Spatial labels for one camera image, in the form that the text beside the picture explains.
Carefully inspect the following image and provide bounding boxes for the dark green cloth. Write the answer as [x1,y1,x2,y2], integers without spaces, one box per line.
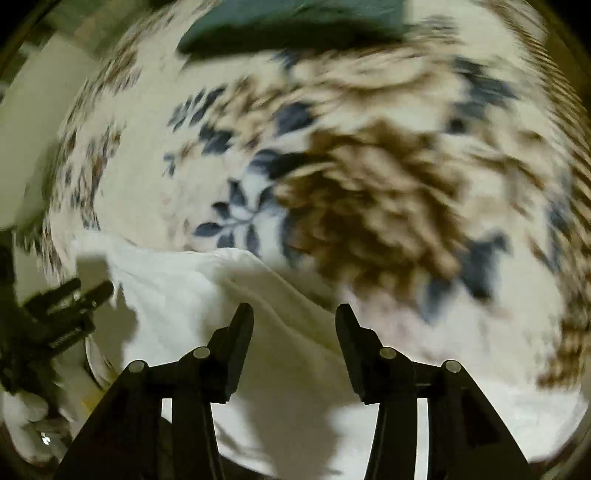
[178,0,411,54]

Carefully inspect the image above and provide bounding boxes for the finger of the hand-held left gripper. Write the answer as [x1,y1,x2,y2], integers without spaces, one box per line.
[24,278,115,334]

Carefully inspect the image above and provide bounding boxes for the white pants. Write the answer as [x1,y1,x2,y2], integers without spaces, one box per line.
[69,231,583,478]

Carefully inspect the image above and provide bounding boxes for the floral printed blanket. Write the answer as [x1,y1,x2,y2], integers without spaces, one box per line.
[41,0,591,393]

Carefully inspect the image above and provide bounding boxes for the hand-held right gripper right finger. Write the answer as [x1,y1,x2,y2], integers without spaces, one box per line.
[335,304,539,480]

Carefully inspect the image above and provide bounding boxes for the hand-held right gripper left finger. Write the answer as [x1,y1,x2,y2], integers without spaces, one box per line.
[54,303,255,480]

